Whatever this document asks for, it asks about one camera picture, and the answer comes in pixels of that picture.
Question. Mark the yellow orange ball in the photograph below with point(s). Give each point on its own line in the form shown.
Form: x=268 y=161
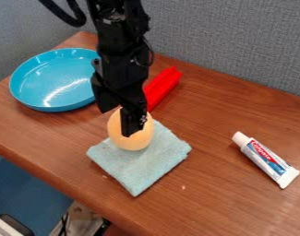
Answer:
x=136 y=141

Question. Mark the white toothpaste tube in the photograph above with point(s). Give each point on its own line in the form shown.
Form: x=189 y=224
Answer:
x=271 y=163

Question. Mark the blue plate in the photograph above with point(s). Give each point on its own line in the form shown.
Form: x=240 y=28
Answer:
x=51 y=82

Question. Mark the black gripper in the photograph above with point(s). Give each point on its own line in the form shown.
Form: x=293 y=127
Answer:
x=117 y=81

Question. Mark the grey object under table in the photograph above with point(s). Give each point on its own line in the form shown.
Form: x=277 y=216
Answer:
x=81 y=222

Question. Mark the light blue folded cloth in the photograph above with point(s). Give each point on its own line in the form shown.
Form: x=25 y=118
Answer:
x=137 y=169

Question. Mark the red rectangular block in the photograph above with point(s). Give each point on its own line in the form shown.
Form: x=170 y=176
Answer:
x=161 y=85

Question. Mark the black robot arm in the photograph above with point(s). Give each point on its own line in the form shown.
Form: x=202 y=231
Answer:
x=122 y=23

